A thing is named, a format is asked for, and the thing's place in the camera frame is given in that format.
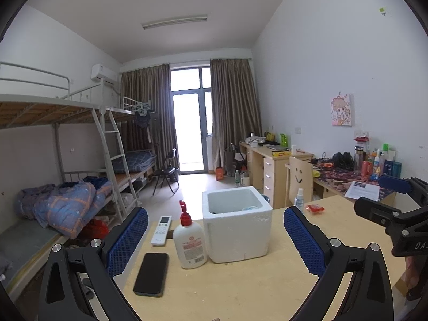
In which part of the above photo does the glass balcony door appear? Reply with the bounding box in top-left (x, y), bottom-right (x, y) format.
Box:
top-left (170, 66), bottom-right (213, 174)

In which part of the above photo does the ceiling light tube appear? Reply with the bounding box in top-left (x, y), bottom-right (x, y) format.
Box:
top-left (142, 14), bottom-right (208, 30)

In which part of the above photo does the wooden smiley chair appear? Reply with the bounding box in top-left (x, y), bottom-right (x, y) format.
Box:
top-left (285, 156), bottom-right (314, 207)

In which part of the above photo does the anime wall picture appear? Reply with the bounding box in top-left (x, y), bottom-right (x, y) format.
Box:
top-left (330, 93), bottom-right (353, 127)

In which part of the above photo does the white air conditioner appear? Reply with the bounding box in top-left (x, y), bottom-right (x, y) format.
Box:
top-left (91, 64), bottom-right (118, 84)

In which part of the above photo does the person's right hand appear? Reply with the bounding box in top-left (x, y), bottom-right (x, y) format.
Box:
top-left (403, 256), bottom-right (427, 289)

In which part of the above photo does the brown curtain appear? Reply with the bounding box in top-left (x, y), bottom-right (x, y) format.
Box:
top-left (210, 59), bottom-right (262, 168)
top-left (120, 64), bottom-right (175, 167)

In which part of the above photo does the black smartphone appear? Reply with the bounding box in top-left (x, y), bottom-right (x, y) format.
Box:
top-left (133, 252), bottom-right (169, 298)

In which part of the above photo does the right brown curtain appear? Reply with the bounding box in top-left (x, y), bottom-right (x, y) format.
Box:
top-left (210, 59), bottom-right (262, 168)

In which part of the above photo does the white styrofoam box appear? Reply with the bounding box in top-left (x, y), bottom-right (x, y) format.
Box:
top-left (202, 186), bottom-right (273, 264)

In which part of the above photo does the blue plaid quilt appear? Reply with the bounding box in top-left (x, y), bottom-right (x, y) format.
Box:
top-left (14, 176), bottom-right (112, 239)

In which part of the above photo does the left brown curtain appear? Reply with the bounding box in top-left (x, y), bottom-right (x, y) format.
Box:
top-left (120, 64), bottom-right (175, 167)

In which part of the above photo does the wooden desk with drawers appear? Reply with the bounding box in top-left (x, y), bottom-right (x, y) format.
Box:
top-left (239, 142), bottom-right (313, 209)

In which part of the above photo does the red snack packet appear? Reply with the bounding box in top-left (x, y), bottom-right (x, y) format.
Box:
top-left (305, 204), bottom-right (325, 214)

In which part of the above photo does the white remote control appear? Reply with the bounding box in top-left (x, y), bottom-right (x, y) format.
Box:
top-left (150, 215), bottom-right (172, 246)

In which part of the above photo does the printed paper sheet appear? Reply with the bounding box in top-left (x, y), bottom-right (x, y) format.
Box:
top-left (345, 181), bottom-right (380, 201)

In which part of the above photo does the blue face mask stack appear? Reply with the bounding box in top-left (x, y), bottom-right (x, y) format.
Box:
top-left (242, 206), bottom-right (259, 211)

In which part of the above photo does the blue spray bottle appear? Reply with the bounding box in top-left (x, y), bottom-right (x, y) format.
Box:
top-left (294, 188), bottom-right (305, 212)

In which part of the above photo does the black folding chair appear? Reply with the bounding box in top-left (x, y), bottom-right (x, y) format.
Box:
top-left (152, 148), bottom-right (179, 195)

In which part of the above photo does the white lotion pump bottle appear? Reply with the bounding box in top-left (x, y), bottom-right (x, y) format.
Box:
top-left (173, 200), bottom-right (208, 270)

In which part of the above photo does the red bag under bed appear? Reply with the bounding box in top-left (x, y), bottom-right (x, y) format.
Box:
top-left (80, 219), bottom-right (109, 240)

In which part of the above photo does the metal bunk bed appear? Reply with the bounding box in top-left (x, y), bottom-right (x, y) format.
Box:
top-left (1, 61), bottom-right (154, 299)

